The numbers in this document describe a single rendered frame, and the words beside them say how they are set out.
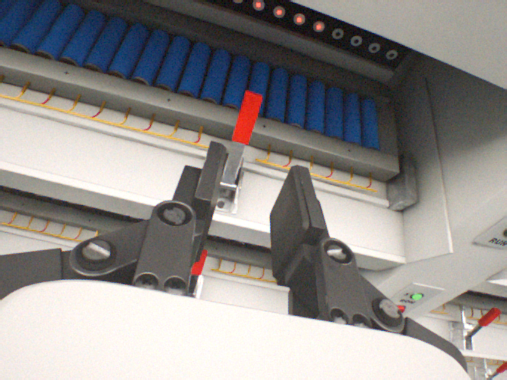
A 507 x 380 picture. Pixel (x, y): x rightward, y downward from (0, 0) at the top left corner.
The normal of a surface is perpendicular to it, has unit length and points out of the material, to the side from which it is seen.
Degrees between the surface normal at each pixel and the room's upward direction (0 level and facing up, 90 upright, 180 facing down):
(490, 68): 110
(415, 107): 90
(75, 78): 20
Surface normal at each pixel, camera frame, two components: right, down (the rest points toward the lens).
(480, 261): -0.05, 0.70
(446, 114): -0.95, -0.25
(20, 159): 0.25, -0.39
